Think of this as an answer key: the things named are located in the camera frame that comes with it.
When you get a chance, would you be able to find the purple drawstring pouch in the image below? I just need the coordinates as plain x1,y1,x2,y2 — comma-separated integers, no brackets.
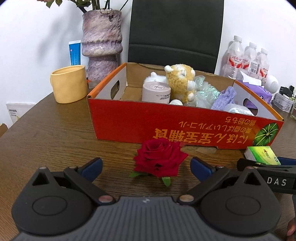
211,86,237,110

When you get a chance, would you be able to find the green tissue pack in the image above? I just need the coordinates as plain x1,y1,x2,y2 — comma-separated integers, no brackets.
244,146,281,165

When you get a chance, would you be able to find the white booklet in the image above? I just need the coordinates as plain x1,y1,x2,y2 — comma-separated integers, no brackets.
6,102,36,127

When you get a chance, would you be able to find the person right hand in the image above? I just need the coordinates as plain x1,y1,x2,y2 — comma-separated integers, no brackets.
287,218,296,241

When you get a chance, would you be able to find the purple tissue box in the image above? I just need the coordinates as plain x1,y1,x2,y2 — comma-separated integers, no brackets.
236,70,272,104

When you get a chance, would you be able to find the clear drinking glass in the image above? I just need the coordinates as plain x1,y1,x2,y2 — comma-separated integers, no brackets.
290,97,296,120

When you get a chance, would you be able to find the water bottle left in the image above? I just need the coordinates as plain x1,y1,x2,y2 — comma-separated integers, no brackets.
223,36,244,79

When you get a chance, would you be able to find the yellow white plush toy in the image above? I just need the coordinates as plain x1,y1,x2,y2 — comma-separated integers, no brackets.
144,64,196,103

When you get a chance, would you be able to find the water bottle middle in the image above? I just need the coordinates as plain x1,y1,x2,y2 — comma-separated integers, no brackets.
242,42,257,74

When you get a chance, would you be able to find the small cardboard box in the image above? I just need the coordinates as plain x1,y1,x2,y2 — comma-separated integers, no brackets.
0,123,8,137

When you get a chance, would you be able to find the water bottle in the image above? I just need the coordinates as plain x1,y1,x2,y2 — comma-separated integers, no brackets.
223,36,244,79
256,48,269,82
242,42,257,74

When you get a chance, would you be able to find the purple ceramic vase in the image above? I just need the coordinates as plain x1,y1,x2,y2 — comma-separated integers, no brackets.
81,9,123,88

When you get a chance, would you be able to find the water bottle right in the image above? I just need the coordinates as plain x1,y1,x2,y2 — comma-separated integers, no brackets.
256,48,269,82

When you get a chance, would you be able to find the iridescent plastic bag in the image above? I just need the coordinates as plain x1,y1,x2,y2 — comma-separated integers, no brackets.
187,75,220,109

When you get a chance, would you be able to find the blue white tube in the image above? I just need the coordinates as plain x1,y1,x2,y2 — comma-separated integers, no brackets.
69,40,81,66

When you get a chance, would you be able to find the clear box with black items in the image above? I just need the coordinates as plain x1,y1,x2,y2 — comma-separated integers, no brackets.
273,85,295,113

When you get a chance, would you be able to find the white robot figurine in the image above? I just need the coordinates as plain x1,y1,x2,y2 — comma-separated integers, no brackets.
264,74,280,94

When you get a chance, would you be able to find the red cardboard box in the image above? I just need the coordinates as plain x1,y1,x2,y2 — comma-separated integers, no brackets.
87,63,283,150

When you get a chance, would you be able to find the red rose hair clip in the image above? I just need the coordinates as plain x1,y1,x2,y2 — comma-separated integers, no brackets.
129,138,188,187

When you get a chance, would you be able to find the dried pink roses bouquet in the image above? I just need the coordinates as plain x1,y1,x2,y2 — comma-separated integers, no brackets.
36,0,130,11

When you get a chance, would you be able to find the black paper bag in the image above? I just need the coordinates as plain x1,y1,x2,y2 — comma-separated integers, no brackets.
128,0,224,73

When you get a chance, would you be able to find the yellow mug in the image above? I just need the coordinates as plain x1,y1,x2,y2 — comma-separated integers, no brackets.
50,65,88,104

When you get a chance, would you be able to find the translucent pill container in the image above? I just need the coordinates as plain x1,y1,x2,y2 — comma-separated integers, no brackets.
224,103,253,116

